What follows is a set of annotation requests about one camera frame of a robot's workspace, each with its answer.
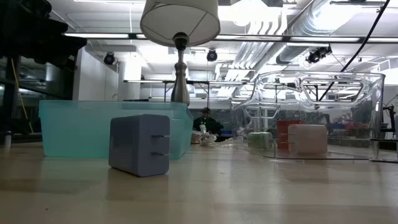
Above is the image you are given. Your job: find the green wall charger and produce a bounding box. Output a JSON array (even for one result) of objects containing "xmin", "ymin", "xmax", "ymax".
[{"xmin": 248, "ymin": 131, "xmax": 274, "ymax": 149}]

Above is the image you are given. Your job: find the person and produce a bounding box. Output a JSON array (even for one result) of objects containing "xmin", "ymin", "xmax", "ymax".
[{"xmin": 192, "ymin": 107, "xmax": 224, "ymax": 134}]

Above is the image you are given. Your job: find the silver ventilation duct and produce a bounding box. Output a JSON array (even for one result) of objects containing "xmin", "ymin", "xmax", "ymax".
[{"xmin": 231, "ymin": 0, "xmax": 398, "ymax": 68}]

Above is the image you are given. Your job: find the black stand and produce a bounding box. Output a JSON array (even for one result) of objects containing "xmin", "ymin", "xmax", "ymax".
[{"xmin": 384, "ymin": 105, "xmax": 398, "ymax": 141}]

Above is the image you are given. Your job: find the bundled clear lamp cord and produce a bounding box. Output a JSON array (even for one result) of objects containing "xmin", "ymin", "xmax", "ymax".
[{"xmin": 191, "ymin": 124, "xmax": 243, "ymax": 147}]

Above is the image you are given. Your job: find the thin yellow cord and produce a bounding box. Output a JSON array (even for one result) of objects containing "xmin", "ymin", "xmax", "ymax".
[{"xmin": 11, "ymin": 58, "xmax": 34, "ymax": 134}]

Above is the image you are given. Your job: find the long light bar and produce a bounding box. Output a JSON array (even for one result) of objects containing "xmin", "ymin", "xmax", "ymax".
[{"xmin": 60, "ymin": 32, "xmax": 398, "ymax": 44}]

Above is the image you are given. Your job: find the red wall charger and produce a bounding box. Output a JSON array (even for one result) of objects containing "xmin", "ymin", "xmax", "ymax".
[{"xmin": 276, "ymin": 120, "xmax": 304, "ymax": 150}]

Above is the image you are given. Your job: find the black aluminium table frame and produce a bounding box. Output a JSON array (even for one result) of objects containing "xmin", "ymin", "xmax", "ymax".
[{"xmin": 0, "ymin": 130, "xmax": 398, "ymax": 164}]

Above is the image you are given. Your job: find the dark background workbench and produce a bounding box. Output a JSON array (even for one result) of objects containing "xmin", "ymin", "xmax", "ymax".
[{"xmin": 123, "ymin": 79, "xmax": 249, "ymax": 103}]

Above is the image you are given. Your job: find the light blue wall charger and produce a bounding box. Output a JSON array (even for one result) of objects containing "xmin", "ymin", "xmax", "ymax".
[{"xmin": 108, "ymin": 113, "xmax": 171, "ymax": 178}]

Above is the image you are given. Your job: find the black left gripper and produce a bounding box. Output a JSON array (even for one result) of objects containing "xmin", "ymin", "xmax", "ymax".
[{"xmin": 0, "ymin": 0, "xmax": 88, "ymax": 68}]

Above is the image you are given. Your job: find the green translucent plastic bin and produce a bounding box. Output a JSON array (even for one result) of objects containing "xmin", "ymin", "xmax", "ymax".
[{"xmin": 39, "ymin": 100, "xmax": 194, "ymax": 161}]

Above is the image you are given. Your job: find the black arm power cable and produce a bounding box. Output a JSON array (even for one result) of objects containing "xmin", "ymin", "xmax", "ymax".
[{"xmin": 317, "ymin": 0, "xmax": 392, "ymax": 102}]

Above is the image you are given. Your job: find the table lamp white shade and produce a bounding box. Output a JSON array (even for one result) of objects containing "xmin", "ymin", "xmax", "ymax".
[{"xmin": 139, "ymin": 0, "xmax": 221, "ymax": 106}]

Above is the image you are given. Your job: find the clear plastic bin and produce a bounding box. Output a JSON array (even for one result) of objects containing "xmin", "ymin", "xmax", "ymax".
[{"xmin": 231, "ymin": 70, "xmax": 386, "ymax": 161}]

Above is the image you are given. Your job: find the black ceiling camera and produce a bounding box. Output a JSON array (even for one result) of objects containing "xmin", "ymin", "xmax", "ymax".
[{"xmin": 306, "ymin": 45, "xmax": 333, "ymax": 65}]

